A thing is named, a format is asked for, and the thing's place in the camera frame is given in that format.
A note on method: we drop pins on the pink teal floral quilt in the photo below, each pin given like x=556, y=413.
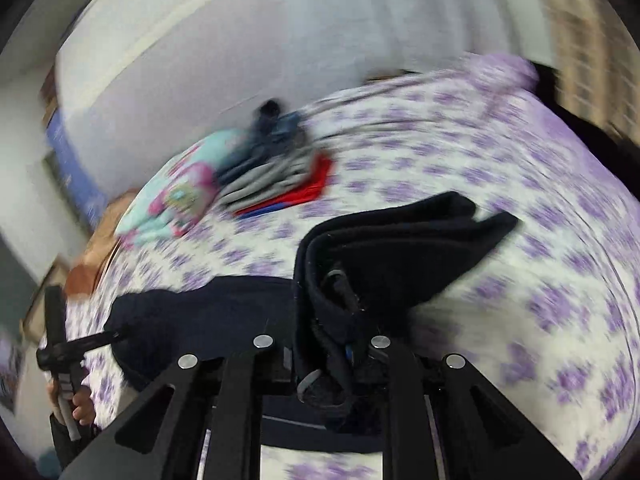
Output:
x=175, y=199

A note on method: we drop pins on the folded red blue garment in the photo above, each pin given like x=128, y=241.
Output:
x=306, y=192

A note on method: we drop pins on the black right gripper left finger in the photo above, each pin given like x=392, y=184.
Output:
x=198, y=419

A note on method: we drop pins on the dark navy pants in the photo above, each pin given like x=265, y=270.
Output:
x=355, y=277

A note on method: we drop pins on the purple floral bed sheet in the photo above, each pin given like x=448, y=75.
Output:
x=550, y=317

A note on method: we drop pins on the folded blue denim jeans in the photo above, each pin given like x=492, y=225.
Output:
x=271, y=134

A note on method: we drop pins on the brown wooden bed frame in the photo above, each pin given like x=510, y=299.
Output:
x=88, y=269

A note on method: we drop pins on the person's left hand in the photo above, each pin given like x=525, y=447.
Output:
x=83, y=411

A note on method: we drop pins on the white embossed headboard cover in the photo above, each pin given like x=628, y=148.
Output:
x=140, y=80

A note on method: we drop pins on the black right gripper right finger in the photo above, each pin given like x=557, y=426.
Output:
x=443, y=419

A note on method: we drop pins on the folded grey sweatpants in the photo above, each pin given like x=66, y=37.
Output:
x=281, y=174

